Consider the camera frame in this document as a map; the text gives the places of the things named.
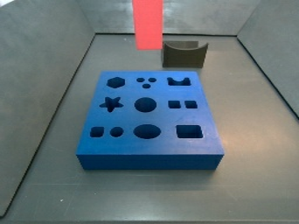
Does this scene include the red rectangular block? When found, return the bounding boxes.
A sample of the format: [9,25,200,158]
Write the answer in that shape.
[132,0,163,50]

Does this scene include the blue shape sorting board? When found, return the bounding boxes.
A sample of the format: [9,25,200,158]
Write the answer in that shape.
[76,71,224,170]

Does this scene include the dark grey curved holder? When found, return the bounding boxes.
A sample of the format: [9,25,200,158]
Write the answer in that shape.
[162,41,210,68]

